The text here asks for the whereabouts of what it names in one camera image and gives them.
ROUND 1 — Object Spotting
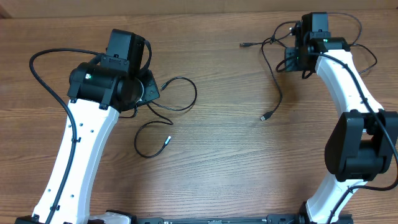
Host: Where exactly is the black USB cable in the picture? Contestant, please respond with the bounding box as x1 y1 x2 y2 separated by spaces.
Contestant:
259 37 299 122
239 12 378 75
133 76 198 159

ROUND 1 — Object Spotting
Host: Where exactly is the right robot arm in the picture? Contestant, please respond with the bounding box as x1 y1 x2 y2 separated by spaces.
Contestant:
283 12 397 223

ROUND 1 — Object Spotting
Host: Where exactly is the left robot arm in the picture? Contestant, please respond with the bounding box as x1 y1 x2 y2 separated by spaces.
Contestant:
15 29 159 224

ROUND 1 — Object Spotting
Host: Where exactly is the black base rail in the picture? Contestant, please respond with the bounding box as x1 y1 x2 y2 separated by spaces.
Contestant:
90 210 354 224

